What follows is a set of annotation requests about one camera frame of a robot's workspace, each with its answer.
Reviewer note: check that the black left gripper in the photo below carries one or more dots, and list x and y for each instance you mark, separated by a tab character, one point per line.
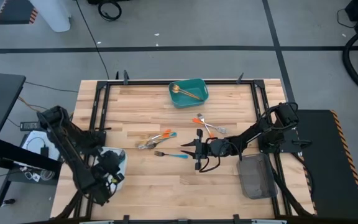
112	168

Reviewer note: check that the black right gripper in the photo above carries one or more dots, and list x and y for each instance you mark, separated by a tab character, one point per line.
210	148

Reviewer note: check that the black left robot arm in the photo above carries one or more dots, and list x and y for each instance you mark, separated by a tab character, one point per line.
67	146

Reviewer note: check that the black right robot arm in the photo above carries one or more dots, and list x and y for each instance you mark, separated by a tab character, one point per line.
253	132

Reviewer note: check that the yellow tape strip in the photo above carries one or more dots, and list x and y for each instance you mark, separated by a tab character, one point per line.
114	180

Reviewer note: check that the teal plastic bin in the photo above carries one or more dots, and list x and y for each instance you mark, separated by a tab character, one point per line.
194	88

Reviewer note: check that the small black charger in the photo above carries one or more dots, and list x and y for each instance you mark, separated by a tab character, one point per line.
44	151

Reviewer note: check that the grey translucent plastic bin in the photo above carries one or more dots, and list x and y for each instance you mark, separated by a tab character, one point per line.
256	177

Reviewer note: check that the white paper sheet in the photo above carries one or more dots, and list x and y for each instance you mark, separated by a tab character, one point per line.
33	143

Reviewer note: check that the black power adapter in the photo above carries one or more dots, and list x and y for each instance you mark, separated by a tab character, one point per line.
30	126

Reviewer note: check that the hazard-striped black platform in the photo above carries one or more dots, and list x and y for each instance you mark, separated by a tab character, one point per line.
331	180

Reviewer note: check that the hazard-striped black floor mat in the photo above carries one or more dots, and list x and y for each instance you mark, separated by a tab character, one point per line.
14	11

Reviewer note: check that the white pedestal column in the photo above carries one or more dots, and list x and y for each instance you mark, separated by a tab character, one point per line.
53	15

